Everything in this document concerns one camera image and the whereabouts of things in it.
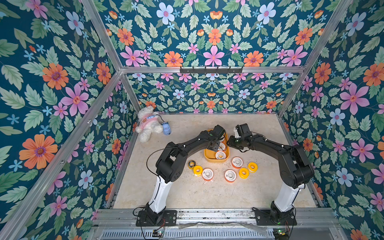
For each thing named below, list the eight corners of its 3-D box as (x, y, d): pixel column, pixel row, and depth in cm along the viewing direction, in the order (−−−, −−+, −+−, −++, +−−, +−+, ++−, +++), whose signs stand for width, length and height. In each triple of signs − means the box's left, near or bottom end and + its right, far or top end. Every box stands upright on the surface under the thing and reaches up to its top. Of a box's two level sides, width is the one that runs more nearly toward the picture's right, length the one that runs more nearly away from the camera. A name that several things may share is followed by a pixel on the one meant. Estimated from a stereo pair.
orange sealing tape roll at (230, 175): (225, 182, 87) (225, 180, 85) (224, 170, 91) (224, 169, 90) (237, 182, 87) (237, 180, 85) (235, 170, 91) (235, 169, 90)
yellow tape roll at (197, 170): (193, 176, 90) (192, 174, 88) (193, 167, 94) (193, 165, 92) (202, 176, 90) (202, 174, 88) (202, 167, 94) (202, 165, 92)
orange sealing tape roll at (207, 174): (202, 181, 88) (202, 179, 86) (202, 169, 93) (202, 167, 90) (213, 181, 88) (214, 179, 86) (213, 169, 93) (213, 167, 90)
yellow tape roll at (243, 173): (239, 178, 89) (240, 177, 87) (237, 169, 93) (238, 167, 91) (249, 178, 89) (250, 177, 87) (247, 169, 93) (248, 167, 91)
